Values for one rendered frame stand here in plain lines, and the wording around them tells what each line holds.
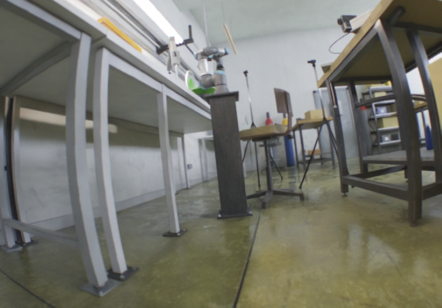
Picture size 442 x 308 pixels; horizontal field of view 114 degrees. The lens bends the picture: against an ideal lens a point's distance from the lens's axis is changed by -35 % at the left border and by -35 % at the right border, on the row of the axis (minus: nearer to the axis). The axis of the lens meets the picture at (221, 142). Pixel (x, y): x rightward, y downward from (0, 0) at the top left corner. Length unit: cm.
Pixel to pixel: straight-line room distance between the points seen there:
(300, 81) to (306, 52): 105
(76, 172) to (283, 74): 669
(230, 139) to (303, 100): 547
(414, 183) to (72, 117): 128
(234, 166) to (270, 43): 627
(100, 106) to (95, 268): 55
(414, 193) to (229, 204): 112
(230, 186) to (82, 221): 104
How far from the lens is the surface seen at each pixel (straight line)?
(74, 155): 72
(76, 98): 76
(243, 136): 183
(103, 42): 92
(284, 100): 180
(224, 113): 153
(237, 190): 151
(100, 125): 83
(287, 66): 714
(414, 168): 103
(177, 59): 162
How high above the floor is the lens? 39
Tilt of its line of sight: 5 degrees up
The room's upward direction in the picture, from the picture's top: 6 degrees counter-clockwise
